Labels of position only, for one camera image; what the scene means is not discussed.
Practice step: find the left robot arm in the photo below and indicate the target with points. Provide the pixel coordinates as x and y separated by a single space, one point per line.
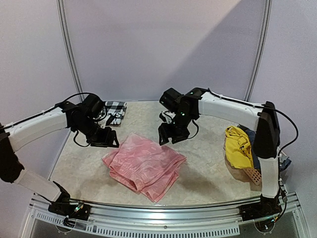
82 118

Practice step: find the pink garment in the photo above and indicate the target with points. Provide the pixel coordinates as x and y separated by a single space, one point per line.
144 166

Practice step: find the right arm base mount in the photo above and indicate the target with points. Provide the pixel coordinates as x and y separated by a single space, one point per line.
266 207

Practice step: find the navy blue garment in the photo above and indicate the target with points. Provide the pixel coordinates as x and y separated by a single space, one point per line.
284 163

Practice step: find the yellow garment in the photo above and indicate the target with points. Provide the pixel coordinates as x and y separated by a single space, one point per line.
238 148

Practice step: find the left corner wall post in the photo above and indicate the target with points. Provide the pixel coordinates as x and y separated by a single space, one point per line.
67 43

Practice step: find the aluminium front rail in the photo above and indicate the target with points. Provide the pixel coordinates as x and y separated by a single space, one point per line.
206 221

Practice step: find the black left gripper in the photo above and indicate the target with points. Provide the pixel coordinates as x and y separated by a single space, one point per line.
103 141

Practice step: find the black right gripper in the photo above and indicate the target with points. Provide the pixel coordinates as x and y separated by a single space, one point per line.
172 131

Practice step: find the pink laundry basket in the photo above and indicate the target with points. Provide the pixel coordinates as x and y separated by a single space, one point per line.
254 175

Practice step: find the corner wall post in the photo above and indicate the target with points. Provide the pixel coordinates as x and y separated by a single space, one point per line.
260 48
67 43

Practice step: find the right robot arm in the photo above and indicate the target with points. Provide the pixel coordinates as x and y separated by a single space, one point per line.
260 118

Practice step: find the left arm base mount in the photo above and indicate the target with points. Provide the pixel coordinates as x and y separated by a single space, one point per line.
63 206

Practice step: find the right corner wall post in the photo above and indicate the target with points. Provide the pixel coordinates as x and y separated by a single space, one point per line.
260 48

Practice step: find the black white checkered shirt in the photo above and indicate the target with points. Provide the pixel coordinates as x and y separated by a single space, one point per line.
114 115

